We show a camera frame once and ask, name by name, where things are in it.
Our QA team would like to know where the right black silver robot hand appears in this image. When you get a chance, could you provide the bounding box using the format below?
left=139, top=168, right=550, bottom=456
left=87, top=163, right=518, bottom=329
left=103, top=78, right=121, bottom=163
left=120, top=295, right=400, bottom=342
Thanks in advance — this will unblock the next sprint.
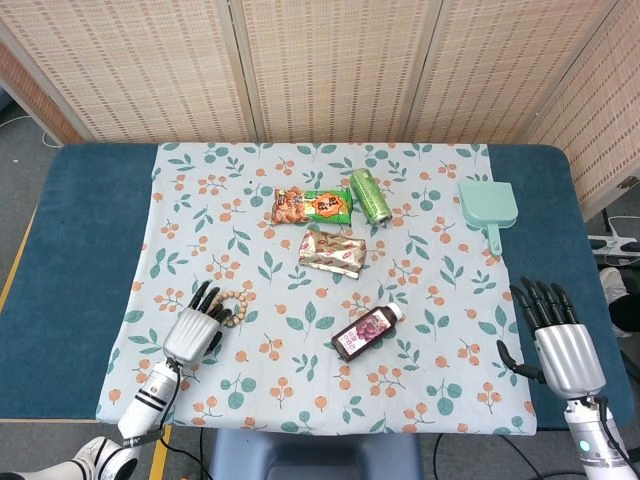
left=496, top=276, right=607, bottom=400

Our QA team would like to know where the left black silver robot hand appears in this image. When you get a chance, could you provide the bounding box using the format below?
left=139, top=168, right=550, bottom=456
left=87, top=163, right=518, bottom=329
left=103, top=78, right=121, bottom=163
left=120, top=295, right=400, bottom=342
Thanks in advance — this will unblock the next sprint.
left=163, top=279, right=234, bottom=367

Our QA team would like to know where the wooden bead bracelet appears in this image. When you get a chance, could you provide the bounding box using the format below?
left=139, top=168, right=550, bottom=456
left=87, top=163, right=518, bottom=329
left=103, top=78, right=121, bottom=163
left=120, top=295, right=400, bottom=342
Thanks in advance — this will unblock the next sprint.
left=212, top=291, right=250, bottom=330

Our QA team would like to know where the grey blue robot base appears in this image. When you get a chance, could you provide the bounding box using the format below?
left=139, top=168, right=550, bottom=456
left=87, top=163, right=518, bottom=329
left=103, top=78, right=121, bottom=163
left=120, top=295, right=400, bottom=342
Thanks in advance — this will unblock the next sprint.
left=209, top=428, right=424, bottom=480

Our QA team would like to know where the white black sneaker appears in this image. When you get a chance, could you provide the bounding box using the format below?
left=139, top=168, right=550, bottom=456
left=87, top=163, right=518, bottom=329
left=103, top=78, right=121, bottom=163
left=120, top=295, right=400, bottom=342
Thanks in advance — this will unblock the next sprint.
left=598, top=266, right=640, bottom=339

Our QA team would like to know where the floral print tablecloth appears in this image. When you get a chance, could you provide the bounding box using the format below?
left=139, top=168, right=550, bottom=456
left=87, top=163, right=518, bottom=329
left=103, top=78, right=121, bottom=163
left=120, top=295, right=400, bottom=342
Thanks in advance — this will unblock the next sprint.
left=94, top=142, right=539, bottom=435

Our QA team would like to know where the gold foil snack packet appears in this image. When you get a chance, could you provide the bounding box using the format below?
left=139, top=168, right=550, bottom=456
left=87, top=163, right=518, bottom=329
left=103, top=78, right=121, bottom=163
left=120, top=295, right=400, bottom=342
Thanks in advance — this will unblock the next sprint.
left=298, top=227, right=369, bottom=280

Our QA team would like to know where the dark grape juice bottle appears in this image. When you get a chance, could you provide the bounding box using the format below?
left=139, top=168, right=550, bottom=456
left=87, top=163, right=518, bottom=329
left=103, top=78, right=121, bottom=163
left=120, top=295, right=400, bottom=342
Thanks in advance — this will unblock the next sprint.
left=330, top=302, right=404, bottom=363

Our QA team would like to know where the mint green plastic dustpan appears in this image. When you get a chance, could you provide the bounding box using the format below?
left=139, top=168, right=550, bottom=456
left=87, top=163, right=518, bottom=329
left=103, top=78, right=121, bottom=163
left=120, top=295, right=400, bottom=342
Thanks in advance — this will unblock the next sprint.
left=457, top=181, right=519, bottom=257

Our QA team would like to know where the orange green snack packet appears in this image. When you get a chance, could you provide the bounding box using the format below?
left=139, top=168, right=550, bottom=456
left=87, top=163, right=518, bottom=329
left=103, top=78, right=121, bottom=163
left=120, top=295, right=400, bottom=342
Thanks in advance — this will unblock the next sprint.
left=271, top=185, right=355, bottom=227

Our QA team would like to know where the green drink can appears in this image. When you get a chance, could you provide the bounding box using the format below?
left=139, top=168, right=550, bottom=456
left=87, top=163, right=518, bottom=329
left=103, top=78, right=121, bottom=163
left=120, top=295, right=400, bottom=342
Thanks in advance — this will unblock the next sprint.
left=348, top=168, right=394, bottom=227

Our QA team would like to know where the woven bamboo folding screen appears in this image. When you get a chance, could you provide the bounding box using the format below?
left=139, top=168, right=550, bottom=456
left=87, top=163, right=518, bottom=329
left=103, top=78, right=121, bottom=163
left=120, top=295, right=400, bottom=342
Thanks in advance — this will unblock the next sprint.
left=0, top=0, right=640, bottom=221

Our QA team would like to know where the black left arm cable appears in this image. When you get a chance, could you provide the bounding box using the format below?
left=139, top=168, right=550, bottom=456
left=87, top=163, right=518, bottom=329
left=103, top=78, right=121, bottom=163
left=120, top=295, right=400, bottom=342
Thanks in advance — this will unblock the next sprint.
left=149, top=357, right=221, bottom=480

